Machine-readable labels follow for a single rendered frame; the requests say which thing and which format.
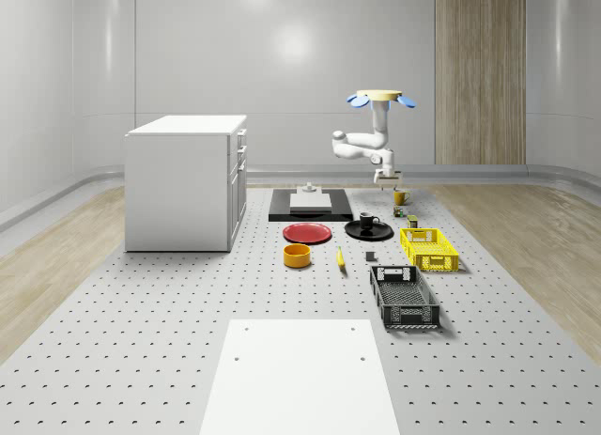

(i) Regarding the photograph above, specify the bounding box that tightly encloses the dark grey basket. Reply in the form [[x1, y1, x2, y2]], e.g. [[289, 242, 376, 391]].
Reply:
[[368, 264, 442, 332]]

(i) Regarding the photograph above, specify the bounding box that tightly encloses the yellow bowl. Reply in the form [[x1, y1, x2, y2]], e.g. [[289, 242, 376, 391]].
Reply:
[[282, 242, 313, 270]]

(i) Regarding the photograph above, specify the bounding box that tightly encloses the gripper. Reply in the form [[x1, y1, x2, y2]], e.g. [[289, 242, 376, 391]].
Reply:
[[373, 168, 405, 193]]

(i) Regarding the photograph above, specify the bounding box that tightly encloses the black plate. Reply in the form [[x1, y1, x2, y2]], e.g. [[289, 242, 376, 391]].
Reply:
[[343, 219, 395, 242]]

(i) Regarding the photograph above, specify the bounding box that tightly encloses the white board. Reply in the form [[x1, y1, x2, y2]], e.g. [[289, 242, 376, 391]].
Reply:
[[198, 318, 402, 435]]

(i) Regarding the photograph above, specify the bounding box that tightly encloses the drone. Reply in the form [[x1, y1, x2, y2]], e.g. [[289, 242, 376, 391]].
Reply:
[[346, 89, 418, 110]]

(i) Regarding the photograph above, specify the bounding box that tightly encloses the black stove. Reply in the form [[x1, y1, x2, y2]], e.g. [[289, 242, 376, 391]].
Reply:
[[267, 182, 355, 223]]

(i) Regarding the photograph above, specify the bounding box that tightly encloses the yellow basket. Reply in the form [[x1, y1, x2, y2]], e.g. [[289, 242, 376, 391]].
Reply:
[[399, 227, 461, 272]]

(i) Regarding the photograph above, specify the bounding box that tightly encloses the red plate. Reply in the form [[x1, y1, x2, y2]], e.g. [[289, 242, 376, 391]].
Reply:
[[282, 222, 333, 245]]

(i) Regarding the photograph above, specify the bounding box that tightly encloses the white cabinet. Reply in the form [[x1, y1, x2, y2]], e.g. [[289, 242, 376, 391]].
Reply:
[[124, 114, 249, 254]]

